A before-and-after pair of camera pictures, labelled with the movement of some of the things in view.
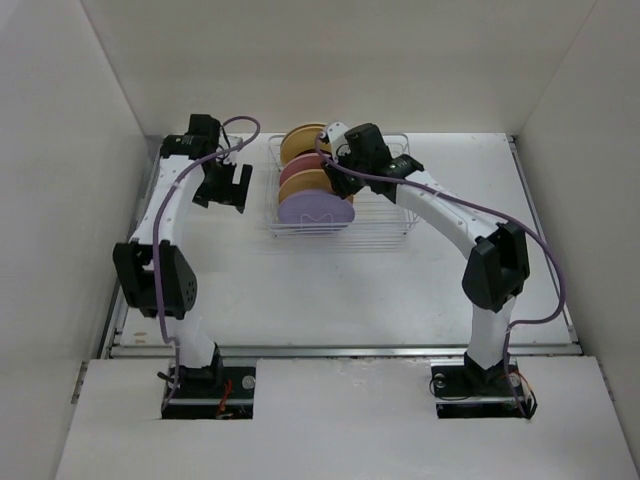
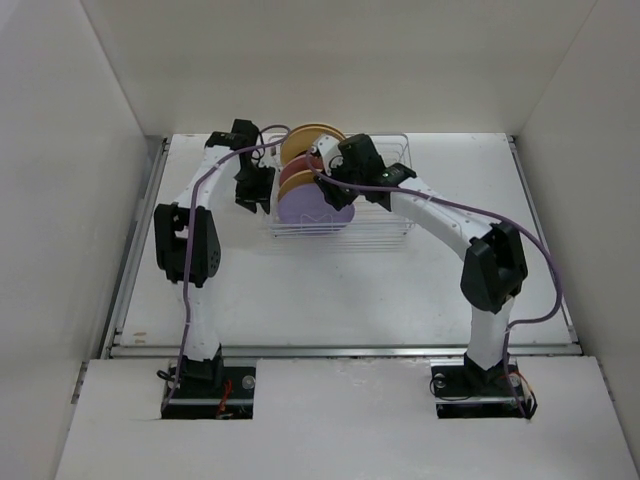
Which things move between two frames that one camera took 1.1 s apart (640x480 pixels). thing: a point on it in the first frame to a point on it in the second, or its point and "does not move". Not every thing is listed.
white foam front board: x=341 y=419 does not move
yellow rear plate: x=301 y=140 does not move
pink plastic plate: x=301 y=163 does not move
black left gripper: x=230 y=193 to x=248 y=199
